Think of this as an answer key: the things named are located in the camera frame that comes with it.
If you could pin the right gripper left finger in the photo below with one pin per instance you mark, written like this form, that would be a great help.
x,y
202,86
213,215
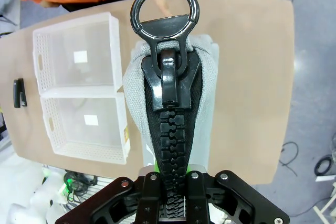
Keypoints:
x,y
126,203

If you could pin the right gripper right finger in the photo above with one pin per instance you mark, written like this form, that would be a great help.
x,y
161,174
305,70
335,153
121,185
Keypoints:
x,y
223,200

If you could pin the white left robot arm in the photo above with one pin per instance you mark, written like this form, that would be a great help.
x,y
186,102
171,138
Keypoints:
x,y
29,203

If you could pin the white perforated plastic basket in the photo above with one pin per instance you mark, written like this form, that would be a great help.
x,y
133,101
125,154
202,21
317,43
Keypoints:
x,y
78,37
86,153

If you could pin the black stapler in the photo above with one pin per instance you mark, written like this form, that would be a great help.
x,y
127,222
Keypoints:
x,y
19,95

